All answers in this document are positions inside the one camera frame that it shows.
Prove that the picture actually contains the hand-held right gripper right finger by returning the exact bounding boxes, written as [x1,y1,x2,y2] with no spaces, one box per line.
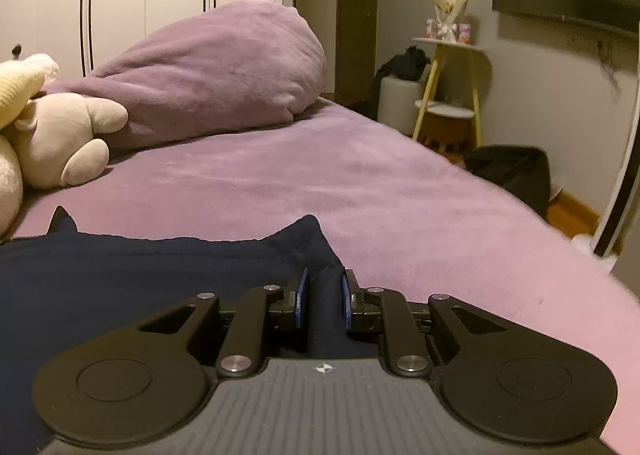
[341,268,509,379]

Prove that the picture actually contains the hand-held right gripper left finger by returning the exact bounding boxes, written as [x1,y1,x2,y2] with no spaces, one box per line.
[136,267,310,379]

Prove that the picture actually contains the navy zip jacket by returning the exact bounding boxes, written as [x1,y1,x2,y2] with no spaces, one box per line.
[0,206,386,455]

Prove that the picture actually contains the dark clothes pile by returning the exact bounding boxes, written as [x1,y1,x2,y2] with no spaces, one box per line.
[373,45,432,86]

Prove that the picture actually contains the purple fleece bed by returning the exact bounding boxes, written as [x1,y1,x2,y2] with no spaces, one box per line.
[10,95,640,455]

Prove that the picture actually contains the small wooden stool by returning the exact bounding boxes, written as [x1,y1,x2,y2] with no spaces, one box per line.
[417,110,475,152]

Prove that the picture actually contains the dark bag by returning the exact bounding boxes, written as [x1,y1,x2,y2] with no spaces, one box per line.
[462,145,552,218]

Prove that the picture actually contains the white round pouf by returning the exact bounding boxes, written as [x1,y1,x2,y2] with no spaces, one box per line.
[377,75,432,124]

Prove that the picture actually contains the purple pillow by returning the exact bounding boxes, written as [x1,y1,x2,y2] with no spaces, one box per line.
[49,0,327,150]

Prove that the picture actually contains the white side table yellow legs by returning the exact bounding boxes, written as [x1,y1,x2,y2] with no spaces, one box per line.
[410,36,492,150]

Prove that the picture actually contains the beige plush toy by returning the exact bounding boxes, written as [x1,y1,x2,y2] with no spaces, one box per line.
[4,93,130,188]

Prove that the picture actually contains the white plush toy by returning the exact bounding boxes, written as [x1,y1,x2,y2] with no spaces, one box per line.
[0,134,24,239]

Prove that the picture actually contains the wrapped flower bouquet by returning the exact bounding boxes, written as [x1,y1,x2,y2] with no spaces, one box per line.
[427,0,474,44]

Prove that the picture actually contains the dark wooden door frame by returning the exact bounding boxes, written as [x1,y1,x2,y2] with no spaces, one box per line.
[335,0,380,104]

